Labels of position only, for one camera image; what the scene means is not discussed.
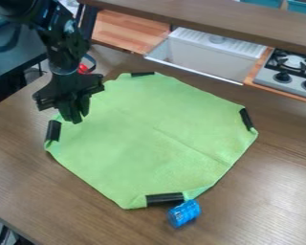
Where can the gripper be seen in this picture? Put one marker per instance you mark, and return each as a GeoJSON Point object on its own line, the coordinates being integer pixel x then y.
{"type": "Point", "coordinates": [66, 88]}

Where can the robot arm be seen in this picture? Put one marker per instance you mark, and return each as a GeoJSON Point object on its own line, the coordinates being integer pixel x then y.
{"type": "Point", "coordinates": [57, 30]}

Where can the green cloth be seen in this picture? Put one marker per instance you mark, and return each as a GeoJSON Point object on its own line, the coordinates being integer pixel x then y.
{"type": "Point", "coordinates": [153, 137]}

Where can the blue bottle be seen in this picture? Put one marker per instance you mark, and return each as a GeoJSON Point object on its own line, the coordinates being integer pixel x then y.
{"type": "Point", "coordinates": [184, 213]}

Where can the toy sink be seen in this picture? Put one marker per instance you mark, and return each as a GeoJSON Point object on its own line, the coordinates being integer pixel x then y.
{"type": "Point", "coordinates": [208, 54]}

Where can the toy stove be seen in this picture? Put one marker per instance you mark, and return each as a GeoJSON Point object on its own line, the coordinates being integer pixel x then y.
{"type": "Point", "coordinates": [287, 72]}

